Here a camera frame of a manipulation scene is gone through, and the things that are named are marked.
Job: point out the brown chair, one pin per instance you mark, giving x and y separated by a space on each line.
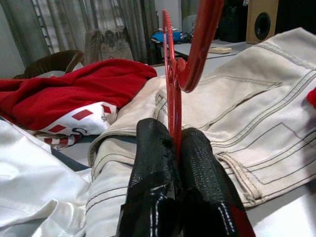
54 61

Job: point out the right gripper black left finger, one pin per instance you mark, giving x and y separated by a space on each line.
150 158

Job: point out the red and white jersey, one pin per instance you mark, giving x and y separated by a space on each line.
69 96

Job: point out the grey pleated curtain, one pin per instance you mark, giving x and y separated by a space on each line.
74 19

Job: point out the red plastic hanger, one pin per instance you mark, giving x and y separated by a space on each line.
174 118

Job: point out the white shirt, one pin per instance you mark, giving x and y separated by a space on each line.
32 177

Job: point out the wooden speaker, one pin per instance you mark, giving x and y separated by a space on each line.
261 22

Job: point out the flat wooden block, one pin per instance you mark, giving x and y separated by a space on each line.
219 50

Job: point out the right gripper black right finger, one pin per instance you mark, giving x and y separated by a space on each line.
197 168

